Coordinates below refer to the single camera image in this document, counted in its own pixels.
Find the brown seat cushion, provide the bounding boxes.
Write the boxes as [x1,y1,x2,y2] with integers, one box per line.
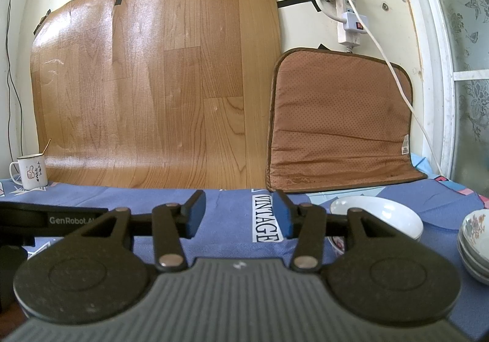
[264,47,428,194]

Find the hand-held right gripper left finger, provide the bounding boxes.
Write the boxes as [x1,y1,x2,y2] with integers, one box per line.
[63,189,207,273]

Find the frosted patterned window glass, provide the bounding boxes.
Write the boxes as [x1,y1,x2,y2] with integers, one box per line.
[416,0,489,198]

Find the black wall cable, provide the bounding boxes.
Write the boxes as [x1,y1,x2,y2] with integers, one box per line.
[5,0,27,157]

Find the white power cable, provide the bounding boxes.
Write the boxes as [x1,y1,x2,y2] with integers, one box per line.
[344,0,444,175]

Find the white switch adapter plug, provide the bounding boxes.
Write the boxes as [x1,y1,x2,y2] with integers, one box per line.
[341,11,370,36]

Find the white power strip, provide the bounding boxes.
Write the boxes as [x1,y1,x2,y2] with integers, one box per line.
[336,0,362,47]

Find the white bowl pink flowers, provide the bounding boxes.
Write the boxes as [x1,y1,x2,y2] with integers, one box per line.
[329,196,424,256]

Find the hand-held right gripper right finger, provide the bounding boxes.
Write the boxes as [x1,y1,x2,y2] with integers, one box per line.
[274,189,417,273]

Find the blue printed cloth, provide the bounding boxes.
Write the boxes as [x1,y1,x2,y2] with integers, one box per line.
[0,153,489,340]

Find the white enamel mug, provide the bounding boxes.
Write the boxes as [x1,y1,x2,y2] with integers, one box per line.
[9,154,48,191]

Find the wood pattern vinyl sheet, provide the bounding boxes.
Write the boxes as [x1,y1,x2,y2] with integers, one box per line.
[30,0,283,190]

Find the white window frame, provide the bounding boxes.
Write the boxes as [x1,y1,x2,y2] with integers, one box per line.
[390,0,489,190]

